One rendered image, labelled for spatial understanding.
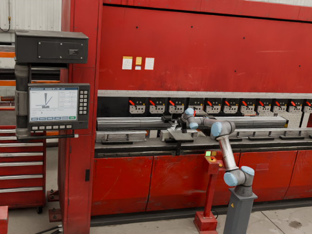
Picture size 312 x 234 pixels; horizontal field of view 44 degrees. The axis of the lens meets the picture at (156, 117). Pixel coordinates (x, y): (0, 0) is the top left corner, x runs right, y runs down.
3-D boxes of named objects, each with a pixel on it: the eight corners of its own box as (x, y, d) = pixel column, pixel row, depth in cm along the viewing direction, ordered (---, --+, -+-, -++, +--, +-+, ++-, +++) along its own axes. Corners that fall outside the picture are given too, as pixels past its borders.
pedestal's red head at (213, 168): (207, 174, 379) (210, 157, 373) (202, 166, 393) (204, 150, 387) (226, 173, 383) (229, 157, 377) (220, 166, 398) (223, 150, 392)
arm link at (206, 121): (241, 120, 329) (204, 114, 370) (232, 121, 323) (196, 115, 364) (241, 133, 331) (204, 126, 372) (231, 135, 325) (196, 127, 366)
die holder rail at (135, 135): (95, 142, 369) (96, 133, 366) (94, 139, 374) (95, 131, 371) (146, 141, 385) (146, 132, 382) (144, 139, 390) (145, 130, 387)
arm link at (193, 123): (203, 125, 357) (198, 114, 361) (193, 126, 351) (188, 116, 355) (198, 129, 363) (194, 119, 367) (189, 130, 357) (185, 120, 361)
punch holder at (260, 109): (257, 113, 411) (260, 98, 406) (253, 110, 419) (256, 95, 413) (269, 113, 416) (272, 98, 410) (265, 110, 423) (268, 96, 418)
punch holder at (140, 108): (129, 113, 367) (131, 96, 362) (127, 110, 375) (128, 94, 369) (144, 113, 372) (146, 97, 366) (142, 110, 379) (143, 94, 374)
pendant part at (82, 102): (28, 132, 285) (27, 85, 273) (26, 126, 295) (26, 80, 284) (88, 129, 303) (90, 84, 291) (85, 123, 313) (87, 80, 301)
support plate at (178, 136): (175, 140, 365) (176, 139, 365) (166, 129, 389) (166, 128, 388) (193, 139, 371) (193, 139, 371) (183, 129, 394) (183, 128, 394)
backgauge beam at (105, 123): (96, 131, 394) (97, 121, 390) (94, 126, 406) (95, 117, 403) (287, 128, 466) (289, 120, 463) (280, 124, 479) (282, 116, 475)
